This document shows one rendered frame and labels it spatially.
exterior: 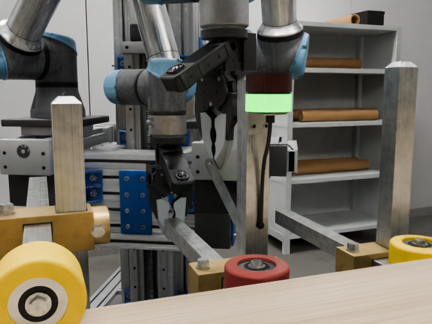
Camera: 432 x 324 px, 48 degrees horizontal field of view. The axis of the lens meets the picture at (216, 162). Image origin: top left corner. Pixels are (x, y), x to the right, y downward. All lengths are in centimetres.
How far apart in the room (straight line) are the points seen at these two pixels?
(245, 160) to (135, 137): 81
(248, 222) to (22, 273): 35
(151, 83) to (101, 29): 234
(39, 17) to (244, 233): 79
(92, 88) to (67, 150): 266
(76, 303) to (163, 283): 108
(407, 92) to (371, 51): 318
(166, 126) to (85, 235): 39
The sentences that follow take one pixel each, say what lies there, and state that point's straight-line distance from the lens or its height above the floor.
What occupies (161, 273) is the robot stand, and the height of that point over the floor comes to 56.
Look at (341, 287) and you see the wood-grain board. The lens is 58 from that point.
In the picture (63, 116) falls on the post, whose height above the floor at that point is 109.
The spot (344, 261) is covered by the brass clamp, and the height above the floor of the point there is 85.
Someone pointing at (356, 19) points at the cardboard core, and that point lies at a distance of 366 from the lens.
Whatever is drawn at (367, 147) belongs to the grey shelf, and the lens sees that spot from 399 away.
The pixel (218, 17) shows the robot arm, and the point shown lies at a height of 122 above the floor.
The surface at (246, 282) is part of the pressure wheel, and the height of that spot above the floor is 90.
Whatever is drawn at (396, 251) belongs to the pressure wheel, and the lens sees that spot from 72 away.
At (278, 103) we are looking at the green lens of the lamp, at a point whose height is 110.
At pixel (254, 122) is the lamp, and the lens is 66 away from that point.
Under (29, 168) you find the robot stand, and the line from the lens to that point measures 131.
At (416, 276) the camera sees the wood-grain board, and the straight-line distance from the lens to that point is 63.
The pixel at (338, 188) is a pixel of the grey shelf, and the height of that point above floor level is 33.
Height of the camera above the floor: 112
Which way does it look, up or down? 9 degrees down
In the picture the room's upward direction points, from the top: straight up
